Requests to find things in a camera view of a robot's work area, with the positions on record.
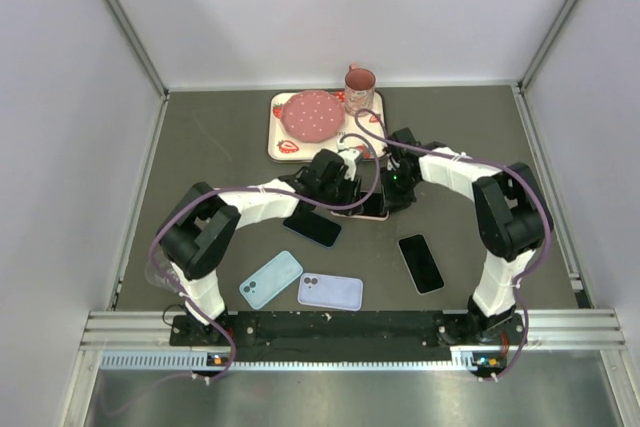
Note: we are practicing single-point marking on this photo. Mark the lavender phone case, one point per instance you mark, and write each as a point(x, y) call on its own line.
point(332, 292)

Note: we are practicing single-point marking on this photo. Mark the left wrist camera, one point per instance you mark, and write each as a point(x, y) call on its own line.
point(351, 155)

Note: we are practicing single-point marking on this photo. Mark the pink phone case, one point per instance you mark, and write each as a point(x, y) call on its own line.
point(350, 213)

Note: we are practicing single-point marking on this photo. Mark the pink floral mug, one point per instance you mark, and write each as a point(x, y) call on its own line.
point(359, 90)

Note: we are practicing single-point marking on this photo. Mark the silver-edged black phone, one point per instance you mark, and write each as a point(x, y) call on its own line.
point(421, 264)

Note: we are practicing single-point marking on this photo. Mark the green-edged black phone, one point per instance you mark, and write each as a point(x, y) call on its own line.
point(373, 208)

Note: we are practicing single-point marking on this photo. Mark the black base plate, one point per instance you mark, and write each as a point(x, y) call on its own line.
point(364, 336)

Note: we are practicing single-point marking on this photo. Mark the slotted cable duct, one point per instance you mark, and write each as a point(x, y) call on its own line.
point(211, 360)

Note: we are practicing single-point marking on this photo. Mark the clear glass cup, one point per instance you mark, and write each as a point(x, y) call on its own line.
point(160, 272)

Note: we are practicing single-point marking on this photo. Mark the blue-edged black phone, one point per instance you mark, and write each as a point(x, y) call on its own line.
point(315, 228)

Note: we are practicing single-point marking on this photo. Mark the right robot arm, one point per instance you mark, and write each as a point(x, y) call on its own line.
point(512, 217)

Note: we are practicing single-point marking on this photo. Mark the strawberry print tray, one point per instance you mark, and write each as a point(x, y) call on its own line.
point(282, 147)

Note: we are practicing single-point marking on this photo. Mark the pink polka dot plate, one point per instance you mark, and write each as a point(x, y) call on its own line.
point(312, 116)

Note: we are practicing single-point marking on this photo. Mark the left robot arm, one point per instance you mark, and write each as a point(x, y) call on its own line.
point(197, 233)

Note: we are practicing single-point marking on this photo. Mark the light blue phone case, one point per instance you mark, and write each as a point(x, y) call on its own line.
point(270, 280)

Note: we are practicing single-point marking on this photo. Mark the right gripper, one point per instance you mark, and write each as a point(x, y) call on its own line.
point(394, 203)

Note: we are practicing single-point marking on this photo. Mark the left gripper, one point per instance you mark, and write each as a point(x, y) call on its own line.
point(352, 189)

